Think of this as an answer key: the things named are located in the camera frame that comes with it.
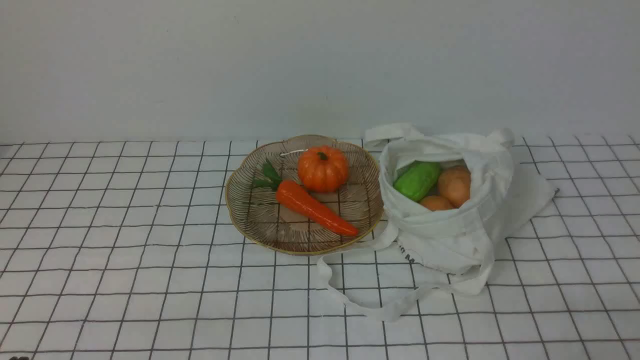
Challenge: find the orange toy pumpkin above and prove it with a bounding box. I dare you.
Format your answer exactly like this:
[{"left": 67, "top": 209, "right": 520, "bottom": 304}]
[{"left": 297, "top": 145, "right": 349, "bottom": 193}]

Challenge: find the large brown toy potato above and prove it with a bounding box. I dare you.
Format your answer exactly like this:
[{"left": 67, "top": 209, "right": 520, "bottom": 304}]
[{"left": 437, "top": 165, "right": 471, "bottom": 208}]

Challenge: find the gold wire basket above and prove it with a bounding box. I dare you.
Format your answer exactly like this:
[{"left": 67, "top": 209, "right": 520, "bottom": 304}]
[{"left": 225, "top": 134, "right": 383, "bottom": 255}]

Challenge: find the white cloth tote bag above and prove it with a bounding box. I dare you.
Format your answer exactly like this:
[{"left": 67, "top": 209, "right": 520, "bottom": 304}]
[{"left": 316, "top": 123, "right": 557, "bottom": 322}]

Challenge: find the orange toy carrot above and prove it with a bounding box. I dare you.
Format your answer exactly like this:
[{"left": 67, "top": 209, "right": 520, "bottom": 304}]
[{"left": 253, "top": 159, "right": 359, "bottom": 237}]

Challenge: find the small brown toy potato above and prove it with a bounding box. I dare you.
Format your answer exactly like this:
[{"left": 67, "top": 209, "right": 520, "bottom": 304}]
[{"left": 419, "top": 194, "right": 455, "bottom": 212}]

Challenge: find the green toy cucumber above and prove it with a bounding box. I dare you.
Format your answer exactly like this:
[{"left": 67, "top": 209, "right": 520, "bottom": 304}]
[{"left": 393, "top": 161, "right": 442, "bottom": 202}]

